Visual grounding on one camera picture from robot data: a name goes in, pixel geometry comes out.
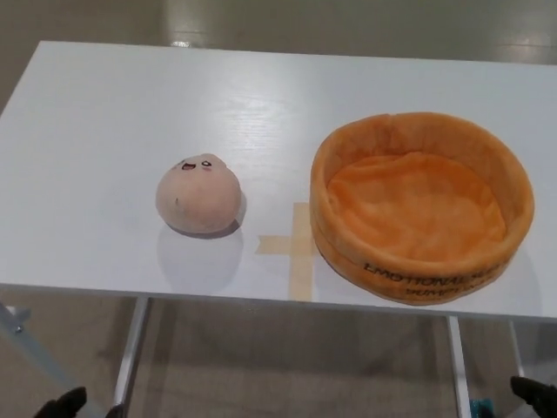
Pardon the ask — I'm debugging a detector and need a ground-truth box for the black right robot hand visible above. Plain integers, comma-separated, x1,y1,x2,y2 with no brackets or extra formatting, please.
509,375,557,418

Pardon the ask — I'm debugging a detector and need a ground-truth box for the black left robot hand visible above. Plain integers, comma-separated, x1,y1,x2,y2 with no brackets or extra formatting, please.
33,386,126,418

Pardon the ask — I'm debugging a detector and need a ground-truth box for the pink round plush toy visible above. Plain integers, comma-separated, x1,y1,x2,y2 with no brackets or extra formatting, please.
155,150,242,239

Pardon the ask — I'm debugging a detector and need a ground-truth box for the orange plush round basket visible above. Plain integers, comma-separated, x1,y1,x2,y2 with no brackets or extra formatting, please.
309,111,536,307

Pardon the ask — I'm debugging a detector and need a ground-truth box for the teal object on floor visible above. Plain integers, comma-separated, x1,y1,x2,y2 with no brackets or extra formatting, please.
469,396,493,418

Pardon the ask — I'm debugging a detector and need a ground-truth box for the white metal table leg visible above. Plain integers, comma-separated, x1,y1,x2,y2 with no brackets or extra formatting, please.
447,314,474,418
111,297,153,418
507,320,527,375

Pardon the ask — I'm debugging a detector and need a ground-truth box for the short beige masking tape strip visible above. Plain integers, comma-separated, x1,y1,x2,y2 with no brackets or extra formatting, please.
257,233,315,256

